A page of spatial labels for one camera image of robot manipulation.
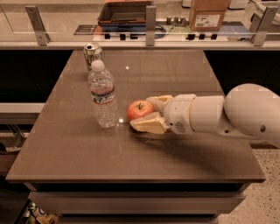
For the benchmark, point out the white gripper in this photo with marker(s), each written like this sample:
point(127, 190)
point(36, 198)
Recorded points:
point(178, 113)

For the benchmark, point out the red apple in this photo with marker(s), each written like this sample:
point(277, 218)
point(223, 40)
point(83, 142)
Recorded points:
point(139, 109)

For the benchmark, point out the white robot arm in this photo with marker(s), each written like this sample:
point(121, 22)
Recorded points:
point(248, 110)

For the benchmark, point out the clear plastic water bottle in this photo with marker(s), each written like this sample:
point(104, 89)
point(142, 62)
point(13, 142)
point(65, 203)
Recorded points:
point(102, 90)

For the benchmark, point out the green soda can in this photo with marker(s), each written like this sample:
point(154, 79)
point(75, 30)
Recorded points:
point(92, 52)

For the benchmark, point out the brown cardboard box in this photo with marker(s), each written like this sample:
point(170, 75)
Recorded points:
point(207, 15)

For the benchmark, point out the dark open tray box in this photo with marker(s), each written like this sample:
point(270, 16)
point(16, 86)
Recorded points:
point(124, 12)

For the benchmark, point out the grey table drawer unit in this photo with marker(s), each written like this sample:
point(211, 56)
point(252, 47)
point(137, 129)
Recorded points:
point(138, 207)

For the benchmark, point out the middle metal glass bracket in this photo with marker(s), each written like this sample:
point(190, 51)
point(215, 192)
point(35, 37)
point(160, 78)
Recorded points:
point(150, 24)

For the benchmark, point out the metal glass bracket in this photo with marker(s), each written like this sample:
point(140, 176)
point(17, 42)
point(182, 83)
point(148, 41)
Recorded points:
point(150, 24)
point(260, 25)
point(41, 35)

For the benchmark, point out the left metal glass bracket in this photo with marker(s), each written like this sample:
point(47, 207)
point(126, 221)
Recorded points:
point(41, 35)

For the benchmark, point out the right metal glass bracket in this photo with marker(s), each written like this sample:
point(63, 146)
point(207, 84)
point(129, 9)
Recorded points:
point(260, 25)

